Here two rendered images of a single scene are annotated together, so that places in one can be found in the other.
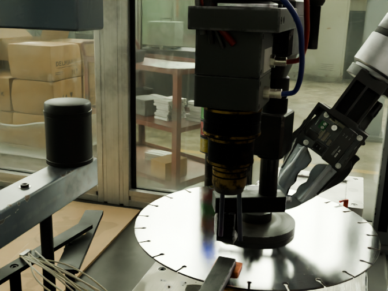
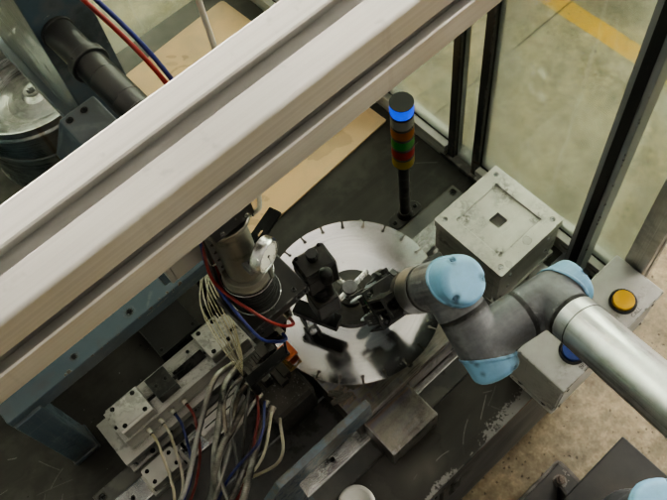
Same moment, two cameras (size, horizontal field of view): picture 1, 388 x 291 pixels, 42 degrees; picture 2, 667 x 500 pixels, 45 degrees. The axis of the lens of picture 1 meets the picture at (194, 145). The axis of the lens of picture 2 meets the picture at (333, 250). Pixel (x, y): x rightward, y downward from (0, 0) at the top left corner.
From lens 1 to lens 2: 1.17 m
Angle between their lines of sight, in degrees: 55
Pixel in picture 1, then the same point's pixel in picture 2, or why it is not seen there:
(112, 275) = (314, 216)
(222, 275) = (270, 365)
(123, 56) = not seen: outside the picture
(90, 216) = (268, 218)
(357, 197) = (515, 256)
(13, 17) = not seen: hidden behind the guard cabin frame
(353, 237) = (406, 342)
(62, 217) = not seen: hidden behind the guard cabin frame
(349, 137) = (376, 320)
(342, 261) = (371, 365)
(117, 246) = (336, 176)
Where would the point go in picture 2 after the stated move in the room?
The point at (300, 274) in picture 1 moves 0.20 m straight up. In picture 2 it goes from (333, 367) to (322, 325)
